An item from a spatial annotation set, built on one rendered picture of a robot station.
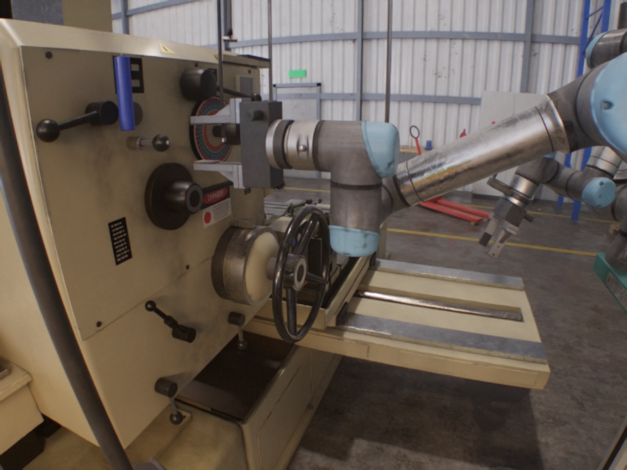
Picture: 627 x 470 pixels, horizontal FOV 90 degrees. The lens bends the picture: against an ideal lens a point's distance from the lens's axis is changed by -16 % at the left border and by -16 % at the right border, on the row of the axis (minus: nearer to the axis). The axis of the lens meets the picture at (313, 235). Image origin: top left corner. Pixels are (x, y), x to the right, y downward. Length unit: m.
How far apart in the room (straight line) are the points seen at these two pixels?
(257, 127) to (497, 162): 0.36
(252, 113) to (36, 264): 0.34
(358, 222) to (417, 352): 1.28
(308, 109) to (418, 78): 2.53
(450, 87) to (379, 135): 7.77
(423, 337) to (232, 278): 1.06
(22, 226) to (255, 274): 0.74
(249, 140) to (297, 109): 8.27
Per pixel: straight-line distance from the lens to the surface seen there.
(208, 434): 1.54
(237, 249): 0.98
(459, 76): 8.23
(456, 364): 1.77
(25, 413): 1.11
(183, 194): 0.78
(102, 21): 1.63
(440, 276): 2.41
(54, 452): 1.69
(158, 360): 0.93
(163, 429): 1.56
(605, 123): 0.47
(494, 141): 0.60
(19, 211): 0.33
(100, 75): 0.73
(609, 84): 0.47
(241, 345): 1.18
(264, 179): 0.57
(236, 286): 0.99
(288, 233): 0.86
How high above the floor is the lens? 1.74
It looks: 20 degrees down
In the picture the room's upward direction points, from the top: straight up
